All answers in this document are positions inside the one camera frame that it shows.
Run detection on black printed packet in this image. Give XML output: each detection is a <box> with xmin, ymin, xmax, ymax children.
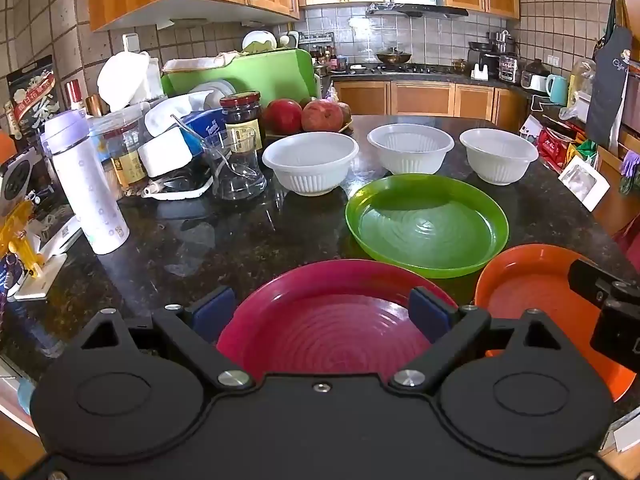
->
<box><xmin>5</xmin><ymin>55</ymin><xmax>61</xmax><ymax>141</ymax></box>

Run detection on clear plastic tray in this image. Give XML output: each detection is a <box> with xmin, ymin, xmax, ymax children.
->
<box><xmin>140</xmin><ymin>160</ymin><xmax>216</xmax><ymax>201</ymax></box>

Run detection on blue tissue pack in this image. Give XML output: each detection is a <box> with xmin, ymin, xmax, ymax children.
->
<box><xmin>145</xmin><ymin>94</ymin><xmax>231</xmax><ymax>141</ymax></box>

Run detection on white bowl with green print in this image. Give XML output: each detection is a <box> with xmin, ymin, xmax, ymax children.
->
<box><xmin>241</xmin><ymin>30</ymin><xmax>278</xmax><ymax>53</ymax></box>

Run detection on clear plastic bag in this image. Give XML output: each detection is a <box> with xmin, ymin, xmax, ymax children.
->
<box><xmin>560</xmin><ymin>59</ymin><xmax>598</xmax><ymax>121</ymax></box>

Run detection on green plastic plate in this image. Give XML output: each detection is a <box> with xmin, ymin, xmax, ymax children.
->
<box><xmin>345</xmin><ymin>173</ymin><xmax>510</xmax><ymax>279</ymax></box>

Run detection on red bottle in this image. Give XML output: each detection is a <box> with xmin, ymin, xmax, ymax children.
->
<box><xmin>65</xmin><ymin>79</ymin><xmax>88</xmax><ymax>116</ymax></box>

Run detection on teal mug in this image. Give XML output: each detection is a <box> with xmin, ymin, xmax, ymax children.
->
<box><xmin>545</xmin><ymin>74</ymin><xmax>570</xmax><ymax>106</ymax></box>

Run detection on yellow clip tool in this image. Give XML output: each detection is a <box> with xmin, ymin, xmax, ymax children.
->
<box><xmin>0</xmin><ymin>200</ymin><xmax>46</xmax><ymax>278</ymax></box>

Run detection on dark sauce jar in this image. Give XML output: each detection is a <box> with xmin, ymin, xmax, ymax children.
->
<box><xmin>220</xmin><ymin>91</ymin><xmax>264</xmax><ymax>153</ymax></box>

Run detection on red plastic plate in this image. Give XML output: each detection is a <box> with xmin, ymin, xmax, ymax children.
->
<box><xmin>216</xmin><ymin>259</ymin><xmax>458</xmax><ymax>381</ymax></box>

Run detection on yellow fruit tray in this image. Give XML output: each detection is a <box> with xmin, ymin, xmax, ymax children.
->
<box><xmin>264</xmin><ymin>119</ymin><xmax>354</xmax><ymax>138</ymax></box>

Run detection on white ribbed bowl with specks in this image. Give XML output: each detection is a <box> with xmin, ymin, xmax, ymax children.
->
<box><xmin>262</xmin><ymin>131</ymin><xmax>360</xmax><ymax>197</ymax></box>

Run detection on glass measuring cup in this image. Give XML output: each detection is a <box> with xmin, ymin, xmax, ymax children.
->
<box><xmin>201</xmin><ymin>127</ymin><xmax>267</xmax><ymax>201</ymax></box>

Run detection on red packets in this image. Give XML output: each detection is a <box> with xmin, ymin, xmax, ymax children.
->
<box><xmin>537</xmin><ymin>127</ymin><xmax>576</xmax><ymax>173</ymax></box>

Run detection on white ribbed plastic bowl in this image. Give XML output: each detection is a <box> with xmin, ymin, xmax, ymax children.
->
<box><xmin>459</xmin><ymin>128</ymin><xmax>540</xmax><ymax>186</ymax></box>
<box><xmin>367</xmin><ymin>123</ymin><xmax>455</xmax><ymax>176</ymax></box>

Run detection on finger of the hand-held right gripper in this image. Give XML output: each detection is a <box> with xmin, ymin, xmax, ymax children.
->
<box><xmin>591</xmin><ymin>302</ymin><xmax>640</xmax><ymax>376</ymax></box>
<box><xmin>567</xmin><ymin>258</ymin><xmax>640</xmax><ymax>308</ymax></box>

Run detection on white printed card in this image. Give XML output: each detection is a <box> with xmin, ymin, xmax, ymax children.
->
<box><xmin>30</xmin><ymin>215</ymin><xmax>83</xmax><ymax>261</ymax></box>

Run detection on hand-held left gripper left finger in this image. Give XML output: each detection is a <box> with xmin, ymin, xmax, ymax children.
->
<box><xmin>80</xmin><ymin>286</ymin><xmax>256</xmax><ymax>392</ymax></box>

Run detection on silver kitchen appliance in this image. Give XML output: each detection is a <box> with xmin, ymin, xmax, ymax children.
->
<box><xmin>499</xmin><ymin>55</ymin><xmax>522</xmax><ymax>83</ymax></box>

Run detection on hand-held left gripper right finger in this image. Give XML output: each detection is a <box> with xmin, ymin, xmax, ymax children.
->
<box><xmin>387</xmin><ymin>286</ymin><xmax>563</xmax><ymax>393</ymax></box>

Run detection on green cutting board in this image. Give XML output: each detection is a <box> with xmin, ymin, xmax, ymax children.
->
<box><xmin>161</xmin><ymin>49</ymin><xmax>317</xmax><ymax>110</ymax></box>

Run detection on white box with window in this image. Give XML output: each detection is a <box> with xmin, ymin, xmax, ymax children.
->
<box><xmin>557</xmin><ymin>156</ymin><xmax>611</xmax><ymax>212</ymax></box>

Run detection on black apron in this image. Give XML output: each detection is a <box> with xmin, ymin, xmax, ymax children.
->
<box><xmin>585</xmin><ymin>25</ymin><xmax>633</xmax><ymax>150</ymax></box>

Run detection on clear jar with yellow label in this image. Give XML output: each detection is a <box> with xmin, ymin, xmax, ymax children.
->
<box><xmin>100</xmin><ymin>115</ymin><xmax>151</xmax><ymax>196</ymax></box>

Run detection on orange plastic plate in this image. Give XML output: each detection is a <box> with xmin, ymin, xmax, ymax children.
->
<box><xmin>473</xmin><ymin>244</ymin><xmax>637</xmax><ymax>403</ymax></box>

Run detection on wooden base cabinets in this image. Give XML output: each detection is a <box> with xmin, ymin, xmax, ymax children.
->
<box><xmin>332</xmin><ymin>80</ymin><xmax>531</xmax><ymax>131</ymax></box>

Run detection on beige cloth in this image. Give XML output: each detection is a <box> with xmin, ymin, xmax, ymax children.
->
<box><xmin>162</xmin><ymin>51</ymin><xmax>241</xmax><ymax>73</ymax></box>

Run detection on patterned gift bag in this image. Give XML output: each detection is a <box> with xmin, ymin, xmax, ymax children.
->
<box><xmin>519</xmin><ymin>114</ymin><xmax>543</xmax><ymax>147</ymax></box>

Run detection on white bottle with purple lid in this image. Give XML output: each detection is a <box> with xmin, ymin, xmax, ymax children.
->
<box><xmin>41</xmin><ymin>109</ymin><xmax>131</xmax><ymax>256</ymax></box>

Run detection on stack of grey plates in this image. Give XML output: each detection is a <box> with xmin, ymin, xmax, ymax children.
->
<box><xmin>187</xmin><ymin>80</ymin><xmax>237</xmax><ymax>111</ymax></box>

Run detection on dark red apple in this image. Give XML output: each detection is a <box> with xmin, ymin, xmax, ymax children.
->
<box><xmin>263</xmin><ymin>99</ymin><xmax>303</xmax><ymax>136</ymax></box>

